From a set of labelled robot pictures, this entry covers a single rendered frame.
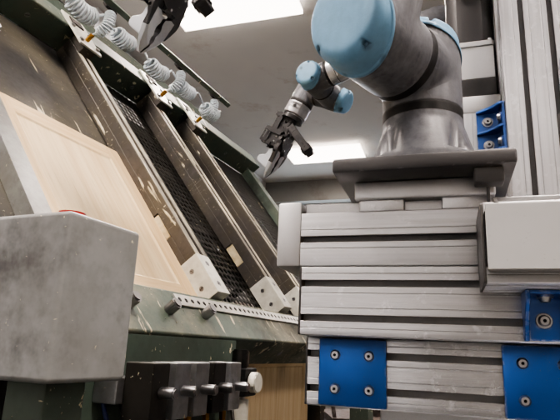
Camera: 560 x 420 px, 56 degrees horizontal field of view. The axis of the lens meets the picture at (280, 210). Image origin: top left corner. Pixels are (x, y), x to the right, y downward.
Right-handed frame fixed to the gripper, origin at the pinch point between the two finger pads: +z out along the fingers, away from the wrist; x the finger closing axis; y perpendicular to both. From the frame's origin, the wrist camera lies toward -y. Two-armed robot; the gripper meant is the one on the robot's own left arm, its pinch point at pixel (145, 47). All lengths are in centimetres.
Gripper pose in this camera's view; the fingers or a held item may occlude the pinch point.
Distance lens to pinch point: 112.0
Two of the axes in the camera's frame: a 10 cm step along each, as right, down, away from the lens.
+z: -4.8, 8.7, -0.8
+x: -3.2, -2.6, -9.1
